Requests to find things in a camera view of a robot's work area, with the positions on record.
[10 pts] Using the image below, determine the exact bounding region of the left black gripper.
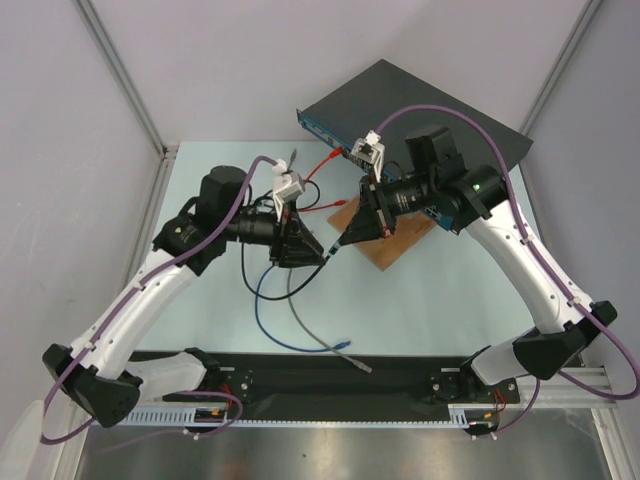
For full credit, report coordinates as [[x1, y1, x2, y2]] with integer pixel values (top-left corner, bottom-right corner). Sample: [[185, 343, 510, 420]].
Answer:
[[221, 198, 325, 268]]

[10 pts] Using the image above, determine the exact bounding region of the black ethernet cable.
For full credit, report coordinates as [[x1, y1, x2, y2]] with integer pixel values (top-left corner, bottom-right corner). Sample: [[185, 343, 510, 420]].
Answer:
[[238, 179, 342, 302]]

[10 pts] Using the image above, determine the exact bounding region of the blue ethernet cable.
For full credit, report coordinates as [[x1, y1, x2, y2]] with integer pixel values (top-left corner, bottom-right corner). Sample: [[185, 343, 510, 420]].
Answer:
[[254, 264, 352, 354]]

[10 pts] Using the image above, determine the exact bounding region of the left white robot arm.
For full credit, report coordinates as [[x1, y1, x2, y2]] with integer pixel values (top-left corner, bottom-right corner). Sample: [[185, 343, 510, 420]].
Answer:
[[42, 160, 325, 428]]

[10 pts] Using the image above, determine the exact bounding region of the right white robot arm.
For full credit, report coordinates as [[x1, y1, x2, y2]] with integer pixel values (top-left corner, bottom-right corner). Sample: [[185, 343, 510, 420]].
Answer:
[[339, 126, 617, 402]]

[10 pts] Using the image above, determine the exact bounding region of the wooden board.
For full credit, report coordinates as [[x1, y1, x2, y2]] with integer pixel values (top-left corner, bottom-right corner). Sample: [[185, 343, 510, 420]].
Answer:
[[327, 198, 437, 271]]

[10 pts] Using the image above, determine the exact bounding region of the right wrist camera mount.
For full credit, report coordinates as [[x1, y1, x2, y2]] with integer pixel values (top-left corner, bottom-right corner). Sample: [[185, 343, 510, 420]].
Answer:
[[349, 130, 385, 183]]

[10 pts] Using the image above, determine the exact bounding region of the red ethernet cable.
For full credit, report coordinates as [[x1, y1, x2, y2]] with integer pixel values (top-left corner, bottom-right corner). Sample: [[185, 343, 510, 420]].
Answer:
[[302, 147, 347, 211]]

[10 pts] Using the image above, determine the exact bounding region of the long grey ethernet cable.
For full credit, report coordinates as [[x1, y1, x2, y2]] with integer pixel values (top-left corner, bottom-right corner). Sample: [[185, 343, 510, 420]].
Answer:
[[287, 269, 374, 374]]

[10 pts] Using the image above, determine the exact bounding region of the black blue network switch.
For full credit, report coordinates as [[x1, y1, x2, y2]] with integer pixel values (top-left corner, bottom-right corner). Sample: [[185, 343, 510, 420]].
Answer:
[[295, 58, 534, 235]]

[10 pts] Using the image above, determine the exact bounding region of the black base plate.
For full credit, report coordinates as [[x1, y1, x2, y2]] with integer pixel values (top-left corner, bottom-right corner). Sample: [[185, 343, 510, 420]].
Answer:
[[127, 349, 586, 422]]

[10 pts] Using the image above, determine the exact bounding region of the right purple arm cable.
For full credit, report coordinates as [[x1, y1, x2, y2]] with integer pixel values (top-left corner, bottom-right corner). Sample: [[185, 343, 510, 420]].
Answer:
[[374, 103, 640, 440]]

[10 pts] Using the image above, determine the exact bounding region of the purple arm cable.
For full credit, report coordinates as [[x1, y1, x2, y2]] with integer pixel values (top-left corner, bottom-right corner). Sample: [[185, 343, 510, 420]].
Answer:
[[39, 155, 281, 446], [374, 103, 640, 440]]

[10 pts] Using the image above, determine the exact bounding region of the white slotted cable duct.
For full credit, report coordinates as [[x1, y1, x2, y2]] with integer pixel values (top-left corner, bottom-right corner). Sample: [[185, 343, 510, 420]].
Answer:
[[119, 406, 232, 428]]

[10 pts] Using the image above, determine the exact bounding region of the left aluminium frame post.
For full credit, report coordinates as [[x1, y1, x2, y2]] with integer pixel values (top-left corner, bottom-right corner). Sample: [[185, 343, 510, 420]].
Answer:
[[72, 0, 168, 160]]

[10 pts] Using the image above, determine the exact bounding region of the aluminium frame post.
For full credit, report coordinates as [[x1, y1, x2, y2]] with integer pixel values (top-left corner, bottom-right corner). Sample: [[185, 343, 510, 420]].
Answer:
[[519, 0, 604, 136], [72, 0, 168, 160]]

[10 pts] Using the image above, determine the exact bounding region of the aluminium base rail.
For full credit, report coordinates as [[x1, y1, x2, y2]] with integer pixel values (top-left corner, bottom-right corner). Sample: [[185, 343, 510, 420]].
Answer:
[[517, 367, 621, 411]]

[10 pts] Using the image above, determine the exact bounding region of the right aluminium frame post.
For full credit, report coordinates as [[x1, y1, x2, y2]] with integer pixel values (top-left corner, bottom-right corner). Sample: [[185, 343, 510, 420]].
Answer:
[[519, 0, 604, 136]]

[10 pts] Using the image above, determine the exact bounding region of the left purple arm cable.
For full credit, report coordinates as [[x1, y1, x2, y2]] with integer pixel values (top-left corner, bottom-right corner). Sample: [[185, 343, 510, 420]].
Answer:
[[39, 155, 281, 446]]

